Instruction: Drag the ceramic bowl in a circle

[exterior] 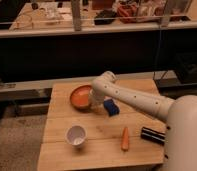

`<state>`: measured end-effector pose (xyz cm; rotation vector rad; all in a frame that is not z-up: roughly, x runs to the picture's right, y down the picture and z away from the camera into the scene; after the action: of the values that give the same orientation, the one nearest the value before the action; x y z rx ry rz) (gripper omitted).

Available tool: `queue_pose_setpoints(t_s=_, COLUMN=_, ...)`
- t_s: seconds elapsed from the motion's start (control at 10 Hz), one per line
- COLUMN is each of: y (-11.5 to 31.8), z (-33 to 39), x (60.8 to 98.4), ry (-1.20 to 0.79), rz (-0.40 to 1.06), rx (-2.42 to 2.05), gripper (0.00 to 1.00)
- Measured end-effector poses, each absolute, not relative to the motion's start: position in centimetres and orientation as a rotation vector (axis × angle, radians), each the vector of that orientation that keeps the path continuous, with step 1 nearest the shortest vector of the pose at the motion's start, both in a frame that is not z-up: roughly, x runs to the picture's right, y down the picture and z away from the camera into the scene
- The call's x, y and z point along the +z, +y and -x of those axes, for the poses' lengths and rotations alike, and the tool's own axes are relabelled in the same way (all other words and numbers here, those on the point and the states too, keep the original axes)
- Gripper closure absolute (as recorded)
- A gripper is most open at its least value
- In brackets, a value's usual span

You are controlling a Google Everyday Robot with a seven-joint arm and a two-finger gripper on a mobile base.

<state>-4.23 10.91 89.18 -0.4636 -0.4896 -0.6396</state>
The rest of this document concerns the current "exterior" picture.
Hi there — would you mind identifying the orange ceramic bowl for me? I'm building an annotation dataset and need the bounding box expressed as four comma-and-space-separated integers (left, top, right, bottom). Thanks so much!
70, 85, 91, 110

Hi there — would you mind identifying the black cylindrical object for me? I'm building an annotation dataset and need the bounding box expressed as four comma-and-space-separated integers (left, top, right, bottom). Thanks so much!
140, 127, 165, 145

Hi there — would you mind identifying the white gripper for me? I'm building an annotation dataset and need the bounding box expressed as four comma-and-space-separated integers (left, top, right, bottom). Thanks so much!
89, 89, 105, 109

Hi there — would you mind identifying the red cloth on shelf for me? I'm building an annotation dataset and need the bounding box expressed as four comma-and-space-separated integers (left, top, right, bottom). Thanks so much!
117, 4, 137, 23

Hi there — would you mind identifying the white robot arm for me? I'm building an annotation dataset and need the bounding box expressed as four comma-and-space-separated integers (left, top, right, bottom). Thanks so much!
89, 71, 197, 171

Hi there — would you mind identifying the black bag on shelf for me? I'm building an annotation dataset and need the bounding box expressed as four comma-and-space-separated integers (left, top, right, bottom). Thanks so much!
94, 10, 116, 25

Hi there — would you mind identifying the orange carrot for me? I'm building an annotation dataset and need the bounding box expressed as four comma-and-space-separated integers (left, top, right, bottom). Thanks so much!
121, 127, 129, 151

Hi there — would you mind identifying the white cup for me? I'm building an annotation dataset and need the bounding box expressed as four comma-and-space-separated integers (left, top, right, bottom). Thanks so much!
65, 125, 86, 148

